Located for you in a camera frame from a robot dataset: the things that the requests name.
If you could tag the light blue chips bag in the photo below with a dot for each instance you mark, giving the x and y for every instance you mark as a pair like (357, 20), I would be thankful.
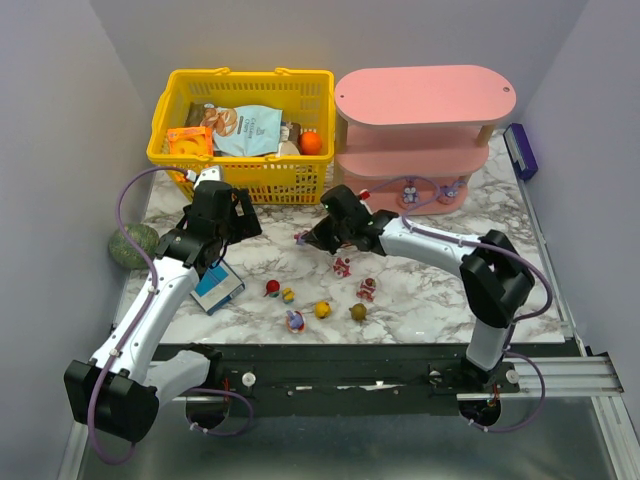
(244, 131)

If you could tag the green textured melon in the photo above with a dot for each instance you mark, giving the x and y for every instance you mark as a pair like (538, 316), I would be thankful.
(125, 254)

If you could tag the red cherry toy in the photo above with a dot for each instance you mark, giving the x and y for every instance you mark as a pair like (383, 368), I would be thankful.
(272, 288)

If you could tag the purple bunny toy on shelf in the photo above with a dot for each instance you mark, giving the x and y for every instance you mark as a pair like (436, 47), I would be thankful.
(449, 193)

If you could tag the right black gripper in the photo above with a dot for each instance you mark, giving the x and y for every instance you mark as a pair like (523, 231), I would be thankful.
(329, 232)

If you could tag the yellow plastic shopping basket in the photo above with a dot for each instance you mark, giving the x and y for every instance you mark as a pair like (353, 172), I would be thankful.
(305, 97)

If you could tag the olive brown round toy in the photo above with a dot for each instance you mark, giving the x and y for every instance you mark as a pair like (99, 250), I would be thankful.
(358, 312)

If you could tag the yellow duck toy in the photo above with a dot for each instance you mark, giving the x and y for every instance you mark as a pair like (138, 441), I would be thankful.
(322, 310)

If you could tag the pink bear strawberry toy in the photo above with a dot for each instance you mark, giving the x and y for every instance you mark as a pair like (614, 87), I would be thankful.
(367, 289)

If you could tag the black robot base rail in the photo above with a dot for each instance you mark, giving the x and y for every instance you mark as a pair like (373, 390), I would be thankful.
(353, 380)

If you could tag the purple orange bunny toy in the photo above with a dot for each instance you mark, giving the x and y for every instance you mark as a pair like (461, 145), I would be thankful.
(295, 321)

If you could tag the purple box at wall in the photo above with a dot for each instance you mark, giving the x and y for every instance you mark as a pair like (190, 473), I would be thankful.
(520, 152)

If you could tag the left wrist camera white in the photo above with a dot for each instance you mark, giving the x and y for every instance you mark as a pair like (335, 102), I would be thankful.
(213, 173)

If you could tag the blue white box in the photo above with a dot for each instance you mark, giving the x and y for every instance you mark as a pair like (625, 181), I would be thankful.
(218, 287)

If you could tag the brown snack packet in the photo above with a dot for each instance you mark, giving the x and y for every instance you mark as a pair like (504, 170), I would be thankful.
(197, 115)

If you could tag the orange fruit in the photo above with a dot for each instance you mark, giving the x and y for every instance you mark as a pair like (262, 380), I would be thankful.
(310, 143)

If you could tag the small yellow blue toy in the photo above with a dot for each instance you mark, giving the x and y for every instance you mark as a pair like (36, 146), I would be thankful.
(287, 296)

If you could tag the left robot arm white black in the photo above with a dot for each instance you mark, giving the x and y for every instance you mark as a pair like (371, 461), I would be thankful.
(118, 391)

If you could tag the orange snack box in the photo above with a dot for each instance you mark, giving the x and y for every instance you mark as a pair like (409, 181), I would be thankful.
(190, 145)

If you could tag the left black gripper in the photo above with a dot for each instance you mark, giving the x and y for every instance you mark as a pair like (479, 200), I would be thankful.
(239, 218)

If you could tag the pink three-tier shelf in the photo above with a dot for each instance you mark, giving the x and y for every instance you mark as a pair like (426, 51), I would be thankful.
(429, 123)

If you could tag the beige round item in basket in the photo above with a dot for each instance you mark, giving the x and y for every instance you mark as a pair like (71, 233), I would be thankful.
(287, 148)

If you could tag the pink bear figure toy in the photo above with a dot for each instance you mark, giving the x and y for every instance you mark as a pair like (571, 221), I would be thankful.
(342, 267)

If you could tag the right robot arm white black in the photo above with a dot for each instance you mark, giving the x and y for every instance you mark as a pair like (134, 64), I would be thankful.
(496, 280)

